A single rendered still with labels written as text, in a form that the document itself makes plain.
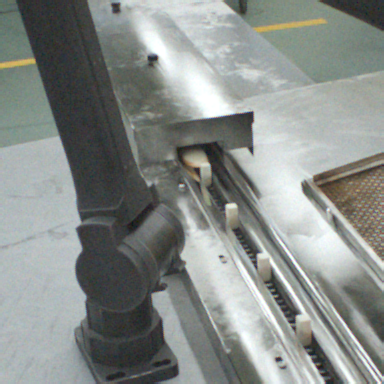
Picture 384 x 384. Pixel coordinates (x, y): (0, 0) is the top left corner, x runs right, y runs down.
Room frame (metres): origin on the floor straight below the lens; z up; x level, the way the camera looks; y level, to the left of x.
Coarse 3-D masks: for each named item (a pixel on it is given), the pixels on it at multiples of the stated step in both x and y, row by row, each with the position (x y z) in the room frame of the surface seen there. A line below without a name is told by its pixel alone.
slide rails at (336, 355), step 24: (192, 168) 1.28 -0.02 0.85; (216, 168) 1.27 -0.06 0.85; (216, 216) 1.12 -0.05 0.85; (240, 216) 1.11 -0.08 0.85; (264, 240) 1.04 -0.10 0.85; (240, 264) 0.98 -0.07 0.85; (264, 288) 0.93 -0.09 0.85; (288, 288) 0.92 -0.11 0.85; (312, 312) 0.87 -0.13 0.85; (288, 336) 0.83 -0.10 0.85; (312, 336) 0.83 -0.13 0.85; (336, 360) 0.78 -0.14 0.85
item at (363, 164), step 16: (368, 160) 1.12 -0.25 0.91; (320, 176) 1.11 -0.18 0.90; (336, 176) 1.11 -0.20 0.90; (352, 176) 1.10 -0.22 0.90; (320, 192) 1.08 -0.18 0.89; (368, 192) 1.05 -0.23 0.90; (336, 208) 1.03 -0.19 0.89; (368, 224) 0.98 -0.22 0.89; (352, 240) 0.95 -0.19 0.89; (368, 240) 0.94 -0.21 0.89; (368, 256) 0.90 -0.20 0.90
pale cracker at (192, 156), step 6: (180, 150) 1.33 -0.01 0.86; (186, 150) 1.32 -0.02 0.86; (192, 150) 1.32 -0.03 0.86; (198, 150) 1.32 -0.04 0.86; (180, 156) 1.32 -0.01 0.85; (186, 156) 1.30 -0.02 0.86; (192, 156) 1.30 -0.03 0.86; (198, 156) 1.30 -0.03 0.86; (204, 156) 1.30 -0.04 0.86; (186, 162) 1.29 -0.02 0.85; (192, 162) 1.28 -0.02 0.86; (198, 162) 1.28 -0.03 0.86; (204, 162) 1.28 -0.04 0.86
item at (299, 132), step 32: (256, 96) 1.64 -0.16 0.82; (288, 96) 1.63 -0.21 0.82; (320, 96) 1.62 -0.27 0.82; (352, 96) 1.60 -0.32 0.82; (256, 128) 1.49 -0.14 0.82; (288, 128) 1.48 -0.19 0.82; (320, 128) 1.46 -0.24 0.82; (352, 128) 1.45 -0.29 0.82; (256, 160) 1.36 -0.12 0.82; (288, 160) 1.34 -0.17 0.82; (320, 160) 1.33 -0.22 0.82; (352, 160) 1.32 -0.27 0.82; (256, 192) 1.24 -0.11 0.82; (288, 192) 1.23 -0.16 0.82; (288, 224) 1.13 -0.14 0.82; (320, 224) 1.13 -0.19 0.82; (320, 256) 1.04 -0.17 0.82; (352, 256) 1.03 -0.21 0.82; (352, 288) 0.96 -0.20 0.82; (352, 320) 0.89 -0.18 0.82; (320, 352) 0.83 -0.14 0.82
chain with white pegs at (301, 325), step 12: (204, 168) 1.23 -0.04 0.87; (204, 180) 1.23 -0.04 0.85; (216, 192) 1.21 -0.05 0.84; (216, 204) 1.17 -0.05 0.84; (228, 204) 1.11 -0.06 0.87; (228, 216) 1.10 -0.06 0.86; (240, 240) 1.07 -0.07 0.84; (252, 252) 1.03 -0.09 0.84; (252, 264) 1.00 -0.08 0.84; (264, 264) 0.96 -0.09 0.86; (264, 276) 0.96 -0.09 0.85; (276, 288) 0.94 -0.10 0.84; (276, 300) 0.92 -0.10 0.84; (288, 312) 0.89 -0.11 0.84; (300, 324) 0.82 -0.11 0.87; (300, 336) 0.82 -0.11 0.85; (312, 348) 0.81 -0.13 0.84; (312, 360) 0.80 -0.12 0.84; (324, 372) 0.77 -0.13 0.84
